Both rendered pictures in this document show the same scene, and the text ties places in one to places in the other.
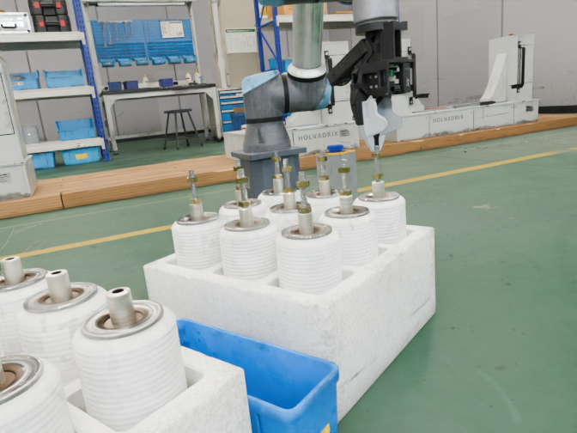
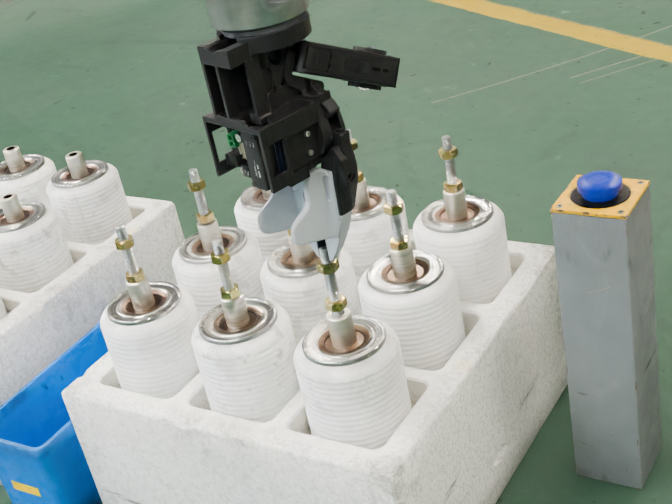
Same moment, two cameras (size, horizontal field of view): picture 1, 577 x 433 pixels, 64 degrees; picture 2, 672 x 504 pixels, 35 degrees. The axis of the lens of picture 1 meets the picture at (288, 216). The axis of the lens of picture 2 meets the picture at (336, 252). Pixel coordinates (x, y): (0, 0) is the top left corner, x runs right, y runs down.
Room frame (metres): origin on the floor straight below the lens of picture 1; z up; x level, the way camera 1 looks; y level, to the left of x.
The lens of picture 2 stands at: (0.82, -0.97, 0.78)
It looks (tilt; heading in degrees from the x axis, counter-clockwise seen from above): 29 degrees down; 88
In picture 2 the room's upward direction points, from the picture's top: 12 degrees counter-clockwise
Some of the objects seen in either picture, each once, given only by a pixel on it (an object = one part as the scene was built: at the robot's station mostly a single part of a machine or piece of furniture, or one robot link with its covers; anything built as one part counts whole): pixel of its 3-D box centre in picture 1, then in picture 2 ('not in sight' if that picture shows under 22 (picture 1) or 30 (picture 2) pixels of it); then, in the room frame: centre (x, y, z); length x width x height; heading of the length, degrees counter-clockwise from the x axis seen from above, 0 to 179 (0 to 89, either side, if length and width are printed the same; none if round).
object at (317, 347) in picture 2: (379, 197); (344, 340); (0.84, -0.17, 0.25); 0.08 x 0.08 x 0.01
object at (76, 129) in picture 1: (75, 129); not in sight; (5.19, 2.23, 0.36); 0.50 x 0.38 x 0.21; 24
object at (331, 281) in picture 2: (377, 166); (332, 285); (0.84, -0.17, 0.31); 0.01 x 0.01 x 0.08
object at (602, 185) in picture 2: (335, 149); (599, 189); (1.09, -0.13, 0.32); 0.04 x 0.04 x 0.02
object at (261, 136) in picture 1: (265, 133); not in sight; (1.45, 0.05, 0.35); 0.15 x 0.15 x 0.10
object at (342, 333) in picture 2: (378, 190); (341, 328); (0.84, -0.17, 0.26); 0.02 x 0.02 x 0.03
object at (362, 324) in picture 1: (298, 289); (332, 384); (0.82, 0.00, 0.09); 0.39 x 0.39 x 0.18; 52
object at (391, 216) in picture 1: (380, 243); (361, 421); (0.84, -0.17, 0.16); 0.10 x 0.10 x 0.18
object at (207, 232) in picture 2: (245, 216); (210, 235); (0.72, 0.07, 0.26); 0.02 x 0.02 x 0.03
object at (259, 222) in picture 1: (246, 224); (213, 245); (0.72, 0.07, 0.25); 0.08 x 0.08 x 0.01
